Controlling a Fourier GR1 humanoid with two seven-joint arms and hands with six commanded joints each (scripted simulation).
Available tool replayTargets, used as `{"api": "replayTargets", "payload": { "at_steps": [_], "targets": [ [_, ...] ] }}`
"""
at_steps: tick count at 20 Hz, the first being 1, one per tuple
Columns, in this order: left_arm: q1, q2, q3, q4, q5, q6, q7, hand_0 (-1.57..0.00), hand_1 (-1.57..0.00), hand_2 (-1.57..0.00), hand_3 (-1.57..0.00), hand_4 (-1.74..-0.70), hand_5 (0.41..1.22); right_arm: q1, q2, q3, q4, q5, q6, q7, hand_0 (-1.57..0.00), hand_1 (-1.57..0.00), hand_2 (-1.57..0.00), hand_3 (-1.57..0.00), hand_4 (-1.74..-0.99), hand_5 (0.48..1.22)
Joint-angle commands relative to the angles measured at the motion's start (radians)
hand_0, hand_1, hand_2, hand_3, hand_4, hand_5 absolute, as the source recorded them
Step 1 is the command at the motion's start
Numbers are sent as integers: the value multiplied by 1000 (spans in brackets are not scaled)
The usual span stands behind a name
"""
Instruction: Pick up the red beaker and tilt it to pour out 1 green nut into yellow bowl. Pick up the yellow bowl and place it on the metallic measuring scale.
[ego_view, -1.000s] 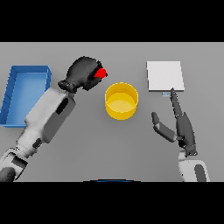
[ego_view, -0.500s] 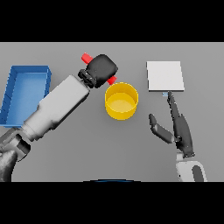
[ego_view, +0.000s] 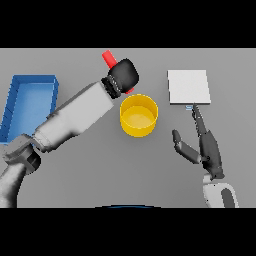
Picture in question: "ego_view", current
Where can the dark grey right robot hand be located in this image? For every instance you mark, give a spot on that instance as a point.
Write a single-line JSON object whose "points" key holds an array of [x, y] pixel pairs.
{"points": [[208, 146]]}

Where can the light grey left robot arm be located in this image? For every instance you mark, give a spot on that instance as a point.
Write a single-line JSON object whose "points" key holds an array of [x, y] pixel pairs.
{"points": [[66, 121]]}

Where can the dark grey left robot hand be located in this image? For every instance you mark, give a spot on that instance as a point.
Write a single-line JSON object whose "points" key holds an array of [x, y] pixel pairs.
{"points": [[124, 75]]}

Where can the yellow bowl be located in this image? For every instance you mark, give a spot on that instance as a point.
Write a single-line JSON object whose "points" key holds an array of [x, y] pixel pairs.
{"points": [[138, 115]]}

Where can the red beaker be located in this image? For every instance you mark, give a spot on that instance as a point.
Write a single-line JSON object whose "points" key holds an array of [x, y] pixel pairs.
{"points": [[109, 59]]}

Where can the blue tray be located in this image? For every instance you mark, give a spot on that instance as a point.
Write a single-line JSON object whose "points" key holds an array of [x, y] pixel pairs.
{"points": [[28, 103]]}

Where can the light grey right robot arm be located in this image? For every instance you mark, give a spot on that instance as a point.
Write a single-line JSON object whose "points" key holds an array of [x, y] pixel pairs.
{"points": [[218, 195]]}

